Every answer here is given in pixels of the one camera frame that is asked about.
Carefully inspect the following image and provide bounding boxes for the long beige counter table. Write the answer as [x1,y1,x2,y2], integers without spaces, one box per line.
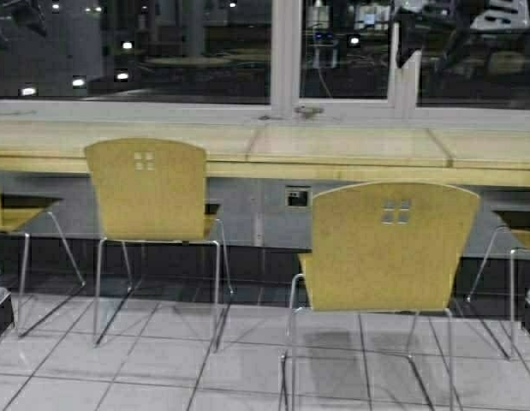
[0,120,530,188]

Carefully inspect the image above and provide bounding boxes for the yellow plywood chair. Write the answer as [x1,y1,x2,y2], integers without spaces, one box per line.
[463,209,530,360]
[0,166,86,339]

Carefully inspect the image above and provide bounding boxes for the yellow plywood chair three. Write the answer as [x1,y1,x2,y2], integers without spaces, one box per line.
[280,181,481,410]

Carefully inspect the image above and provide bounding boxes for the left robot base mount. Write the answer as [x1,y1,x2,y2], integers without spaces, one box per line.
[0,287,15,336]

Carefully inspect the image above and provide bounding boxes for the yellow plywood chair two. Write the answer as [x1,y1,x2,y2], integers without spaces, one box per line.
[84,137,230,348]

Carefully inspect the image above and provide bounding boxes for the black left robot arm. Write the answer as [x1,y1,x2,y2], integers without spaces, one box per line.
[0,0,48,51]

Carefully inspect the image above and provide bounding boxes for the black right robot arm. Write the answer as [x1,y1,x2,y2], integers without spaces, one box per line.
[392,1,530,74]

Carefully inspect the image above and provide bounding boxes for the yellow plywood chair far right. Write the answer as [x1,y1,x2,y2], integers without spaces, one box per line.
[463,209,530,360]

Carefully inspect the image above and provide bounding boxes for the yellow plywood chair far left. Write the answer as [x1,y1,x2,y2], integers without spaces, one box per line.
[0,166,86,339]

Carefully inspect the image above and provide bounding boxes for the wall power outlet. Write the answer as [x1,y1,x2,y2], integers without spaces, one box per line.
[285,186,312,209]

